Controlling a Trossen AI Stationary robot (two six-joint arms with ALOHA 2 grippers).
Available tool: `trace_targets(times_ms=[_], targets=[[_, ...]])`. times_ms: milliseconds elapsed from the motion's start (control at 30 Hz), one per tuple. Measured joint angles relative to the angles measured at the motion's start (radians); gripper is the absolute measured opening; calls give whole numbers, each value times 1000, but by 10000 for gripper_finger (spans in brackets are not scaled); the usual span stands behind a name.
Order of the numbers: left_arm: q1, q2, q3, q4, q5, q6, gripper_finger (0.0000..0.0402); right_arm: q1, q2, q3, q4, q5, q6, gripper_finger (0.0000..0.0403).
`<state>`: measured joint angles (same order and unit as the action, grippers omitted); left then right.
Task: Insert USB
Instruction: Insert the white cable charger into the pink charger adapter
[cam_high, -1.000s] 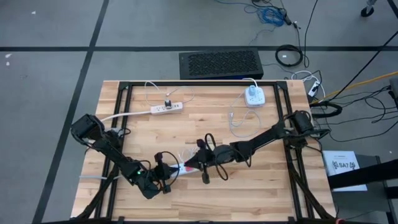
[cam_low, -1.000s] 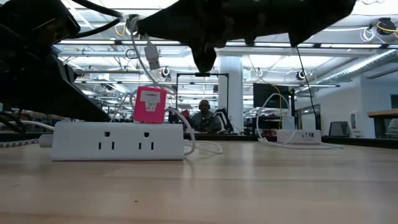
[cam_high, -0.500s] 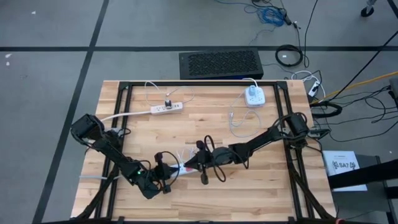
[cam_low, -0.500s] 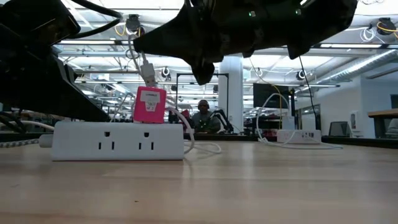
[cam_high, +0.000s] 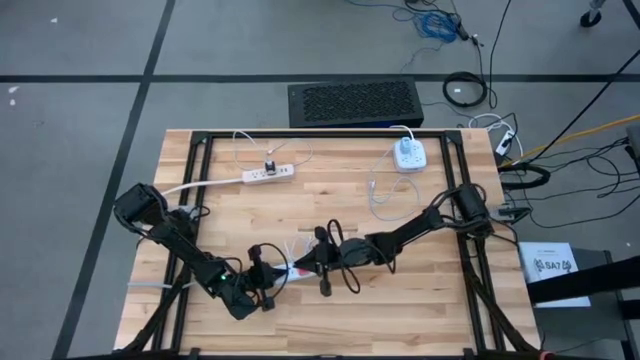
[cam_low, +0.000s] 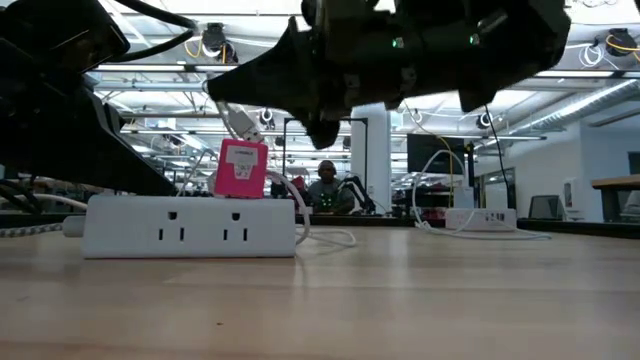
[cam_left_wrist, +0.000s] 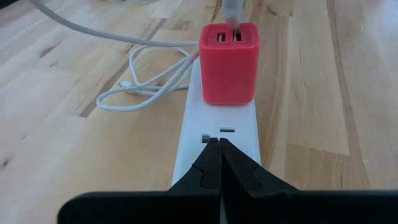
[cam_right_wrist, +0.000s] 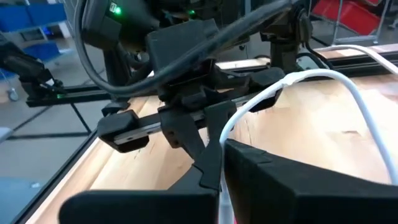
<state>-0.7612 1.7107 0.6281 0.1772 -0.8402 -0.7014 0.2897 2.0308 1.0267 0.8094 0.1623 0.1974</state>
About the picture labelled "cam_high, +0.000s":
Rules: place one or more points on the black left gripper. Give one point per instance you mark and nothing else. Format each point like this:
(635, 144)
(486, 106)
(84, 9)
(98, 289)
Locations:
(240, 287)

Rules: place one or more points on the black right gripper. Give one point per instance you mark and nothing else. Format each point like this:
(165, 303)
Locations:
(357, 254)

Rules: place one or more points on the white square power strip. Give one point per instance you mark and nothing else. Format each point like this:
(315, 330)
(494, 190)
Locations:
(412, 162)

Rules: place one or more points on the light blue wall charger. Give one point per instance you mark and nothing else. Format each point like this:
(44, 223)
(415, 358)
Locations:
(404, 147)

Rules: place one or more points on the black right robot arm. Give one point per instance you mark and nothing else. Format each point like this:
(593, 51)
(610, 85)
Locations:
(415, 227)

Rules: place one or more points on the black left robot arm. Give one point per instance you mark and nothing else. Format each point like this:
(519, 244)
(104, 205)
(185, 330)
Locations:
(175, 240)

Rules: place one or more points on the black perforated computer case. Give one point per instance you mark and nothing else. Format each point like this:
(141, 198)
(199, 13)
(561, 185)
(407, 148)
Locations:
(355, 102)

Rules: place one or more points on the white floor power strip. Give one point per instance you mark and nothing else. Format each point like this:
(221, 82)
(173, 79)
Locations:
(505, 142)

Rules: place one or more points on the white printed paper sheet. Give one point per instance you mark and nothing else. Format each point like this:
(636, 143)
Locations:
(550, 265)

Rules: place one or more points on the black beam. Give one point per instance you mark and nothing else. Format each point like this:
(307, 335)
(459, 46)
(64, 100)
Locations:
(585, 281)

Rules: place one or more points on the grey side table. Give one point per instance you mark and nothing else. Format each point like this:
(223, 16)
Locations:
(595, 320)

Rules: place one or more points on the black caster wheel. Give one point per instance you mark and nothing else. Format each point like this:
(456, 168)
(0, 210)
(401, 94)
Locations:
(590, 19)

